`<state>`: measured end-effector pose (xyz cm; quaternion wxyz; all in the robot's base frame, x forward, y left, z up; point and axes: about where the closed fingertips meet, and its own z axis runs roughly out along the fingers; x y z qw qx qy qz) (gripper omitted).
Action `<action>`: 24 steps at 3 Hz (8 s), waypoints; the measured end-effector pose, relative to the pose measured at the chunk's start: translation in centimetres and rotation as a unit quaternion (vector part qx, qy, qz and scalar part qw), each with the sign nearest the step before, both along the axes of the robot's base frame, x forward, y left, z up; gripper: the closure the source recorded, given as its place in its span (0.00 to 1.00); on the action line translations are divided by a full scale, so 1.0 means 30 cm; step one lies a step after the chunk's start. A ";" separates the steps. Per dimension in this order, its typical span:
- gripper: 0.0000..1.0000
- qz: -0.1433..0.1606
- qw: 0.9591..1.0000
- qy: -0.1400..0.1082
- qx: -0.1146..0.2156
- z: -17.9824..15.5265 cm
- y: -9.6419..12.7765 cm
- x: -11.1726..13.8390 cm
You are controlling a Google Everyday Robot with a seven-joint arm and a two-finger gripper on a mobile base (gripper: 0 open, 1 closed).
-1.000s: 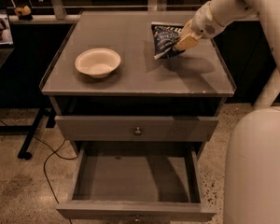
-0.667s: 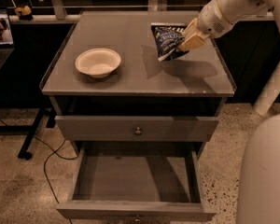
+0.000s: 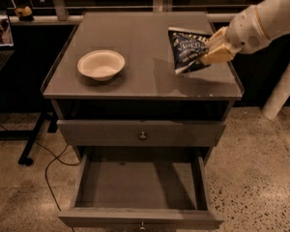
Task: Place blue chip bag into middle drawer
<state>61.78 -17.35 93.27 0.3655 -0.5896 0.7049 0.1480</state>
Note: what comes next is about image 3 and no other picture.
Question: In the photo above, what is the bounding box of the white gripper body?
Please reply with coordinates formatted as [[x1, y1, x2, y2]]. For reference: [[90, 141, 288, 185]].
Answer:
[[226, 6, 272, 54]]

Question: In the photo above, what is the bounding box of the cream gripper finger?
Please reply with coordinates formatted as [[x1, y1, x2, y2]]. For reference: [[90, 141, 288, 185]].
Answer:
[[199, 44, 242, 65], [206, 27, 229, 49]]

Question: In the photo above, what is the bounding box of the blue chip bag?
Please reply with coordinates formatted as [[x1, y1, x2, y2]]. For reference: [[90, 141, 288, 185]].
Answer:
[[168, 27, 211, 74]]

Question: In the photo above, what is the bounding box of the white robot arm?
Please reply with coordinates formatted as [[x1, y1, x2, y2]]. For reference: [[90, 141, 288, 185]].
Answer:
[[200, 0, 290, 65]]

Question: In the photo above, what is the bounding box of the grey drawer cabinet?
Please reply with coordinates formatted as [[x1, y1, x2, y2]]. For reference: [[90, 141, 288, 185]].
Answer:
[[41, 11, 246, 166]]

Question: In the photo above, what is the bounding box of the metal top drawer knob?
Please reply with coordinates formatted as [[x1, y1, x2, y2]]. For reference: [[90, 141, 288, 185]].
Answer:
[[138, 131, 147, 140]]

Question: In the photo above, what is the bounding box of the metal drawer knob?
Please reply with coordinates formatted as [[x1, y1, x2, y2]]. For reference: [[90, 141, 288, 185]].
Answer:
[[138, 131, 147, 140], [139, 222, 146, 231]]

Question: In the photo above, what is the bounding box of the grey open middle drawer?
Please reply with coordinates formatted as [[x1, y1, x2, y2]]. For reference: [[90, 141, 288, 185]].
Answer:
[[59, 147, 223, 231]]

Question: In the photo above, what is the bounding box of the grey top drawer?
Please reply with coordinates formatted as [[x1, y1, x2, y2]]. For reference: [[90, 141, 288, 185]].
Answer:
[[57, 120, 225, 147]]

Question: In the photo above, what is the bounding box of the metal middle drawer knob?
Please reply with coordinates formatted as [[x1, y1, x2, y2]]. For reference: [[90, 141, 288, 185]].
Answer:
[[139, 222, 146, 231]]

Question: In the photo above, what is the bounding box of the white diagonal pole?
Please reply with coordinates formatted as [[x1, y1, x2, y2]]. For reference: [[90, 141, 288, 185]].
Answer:
[[262, 62, 290, 120]]

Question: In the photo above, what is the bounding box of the white paper bowl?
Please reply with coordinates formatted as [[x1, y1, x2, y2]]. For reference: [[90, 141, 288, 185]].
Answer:
[[77, 50, 126, 81]]

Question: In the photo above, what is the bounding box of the black desk leg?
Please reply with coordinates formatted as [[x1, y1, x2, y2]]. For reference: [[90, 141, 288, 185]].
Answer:
[[18, 112, 58, 166]]

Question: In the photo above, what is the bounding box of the small yellow black object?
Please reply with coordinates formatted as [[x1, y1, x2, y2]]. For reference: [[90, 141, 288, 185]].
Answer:
[[14, 5, 34, 21]]

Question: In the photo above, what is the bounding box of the white horizontal rail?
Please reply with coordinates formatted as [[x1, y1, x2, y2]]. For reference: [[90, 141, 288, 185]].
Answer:
[[9, 12, 240, 25]]

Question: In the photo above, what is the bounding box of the black floor cable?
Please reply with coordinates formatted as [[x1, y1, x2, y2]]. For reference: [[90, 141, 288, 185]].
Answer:
[[0, 113, 82, 232]]

